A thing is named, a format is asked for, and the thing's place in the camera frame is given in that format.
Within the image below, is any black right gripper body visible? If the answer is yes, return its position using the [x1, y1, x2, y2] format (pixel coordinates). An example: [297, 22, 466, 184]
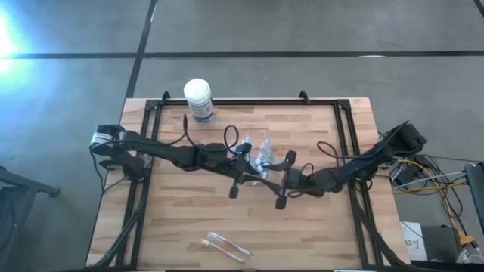
[275, 150, 315, 211]

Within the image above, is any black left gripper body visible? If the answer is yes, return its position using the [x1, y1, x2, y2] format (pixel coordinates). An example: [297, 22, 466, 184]
[216, 142, 253, 200]

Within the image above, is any purple white toothbrush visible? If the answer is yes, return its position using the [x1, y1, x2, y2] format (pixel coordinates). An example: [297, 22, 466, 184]
[206, 232, 254, 258]

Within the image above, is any orange white toothbrush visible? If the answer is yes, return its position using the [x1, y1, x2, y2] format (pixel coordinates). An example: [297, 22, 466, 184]
[200, 238, 246, 264]

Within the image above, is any clear acrylic organizer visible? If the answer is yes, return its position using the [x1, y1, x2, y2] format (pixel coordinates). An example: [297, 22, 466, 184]
[241, 150, 289, 186]

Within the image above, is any white wipes canister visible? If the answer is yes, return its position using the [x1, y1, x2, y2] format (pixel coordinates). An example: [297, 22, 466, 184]
[183, 77, 216, 124]

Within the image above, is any black power adapter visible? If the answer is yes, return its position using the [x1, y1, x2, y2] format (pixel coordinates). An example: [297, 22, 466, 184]
[392, 165, 421, 187]

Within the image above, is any white paper sheet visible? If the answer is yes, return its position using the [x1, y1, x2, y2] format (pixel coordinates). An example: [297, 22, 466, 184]
[399, 221, 428, 262]

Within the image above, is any dark grey box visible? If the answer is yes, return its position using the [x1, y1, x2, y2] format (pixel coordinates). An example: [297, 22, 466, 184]
[421, 225, 463, 264]

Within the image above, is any black equipment stand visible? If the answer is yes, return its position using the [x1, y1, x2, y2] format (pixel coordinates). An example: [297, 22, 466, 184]
[464, 162, 484, 235]

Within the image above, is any black side table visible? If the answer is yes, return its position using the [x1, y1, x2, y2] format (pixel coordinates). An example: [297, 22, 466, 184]
[0, 165, 61, 272]

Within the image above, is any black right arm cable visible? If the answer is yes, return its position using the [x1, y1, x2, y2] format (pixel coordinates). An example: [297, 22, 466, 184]
[300, 140, 364, 178]

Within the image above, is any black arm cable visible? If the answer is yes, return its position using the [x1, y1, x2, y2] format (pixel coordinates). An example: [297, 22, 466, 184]
[166, 113, 241, 156]
[300, 140, 364, 178]

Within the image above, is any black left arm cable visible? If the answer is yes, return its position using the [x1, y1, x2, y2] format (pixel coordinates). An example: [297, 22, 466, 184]
[166, 113, 241, 156]

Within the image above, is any black aluminium table frame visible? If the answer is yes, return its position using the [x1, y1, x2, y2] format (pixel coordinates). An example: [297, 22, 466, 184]
[89, 90, 413, 271]

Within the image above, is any thin black base cable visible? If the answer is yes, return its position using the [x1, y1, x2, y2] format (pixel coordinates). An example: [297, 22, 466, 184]
[89, 150, 128, 193]

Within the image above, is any white cable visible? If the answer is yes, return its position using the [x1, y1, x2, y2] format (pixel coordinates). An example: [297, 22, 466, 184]
[392, 172, 467, 190]

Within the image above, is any yellow cable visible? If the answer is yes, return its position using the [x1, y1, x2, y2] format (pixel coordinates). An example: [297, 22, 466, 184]
[400, 158, 473, 245]

